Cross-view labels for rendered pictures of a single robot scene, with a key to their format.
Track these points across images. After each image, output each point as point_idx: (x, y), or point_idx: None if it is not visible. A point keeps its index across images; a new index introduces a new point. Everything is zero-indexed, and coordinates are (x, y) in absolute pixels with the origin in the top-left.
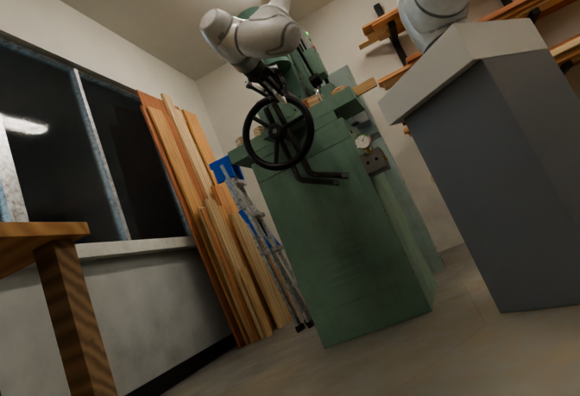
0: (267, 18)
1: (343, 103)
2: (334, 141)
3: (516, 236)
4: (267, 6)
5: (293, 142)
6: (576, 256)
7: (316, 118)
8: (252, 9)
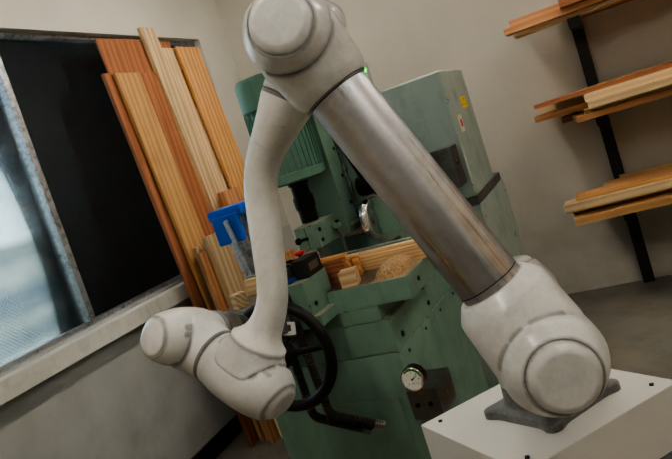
0: (240, 378)
1: (392, 301)
2: (374, 351)
3: None
4: (242, 348)
5: (308, 364)
6: None
7: (350, 309)
8: (262, 79)
